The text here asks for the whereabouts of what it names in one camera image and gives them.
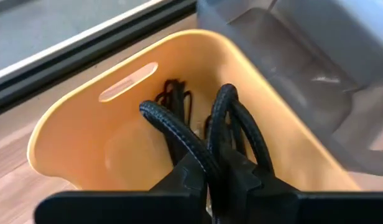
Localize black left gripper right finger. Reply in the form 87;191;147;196
216;149;383;224

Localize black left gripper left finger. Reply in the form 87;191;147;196
34;152;208;224

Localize thick black braided cable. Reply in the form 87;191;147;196
138;83;276;224

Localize thin black cable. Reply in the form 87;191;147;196
154;78;194;166

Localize orange plastic bin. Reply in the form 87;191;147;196
26;29;362;192

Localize dark grey plastic bin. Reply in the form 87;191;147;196
196;0;383;177

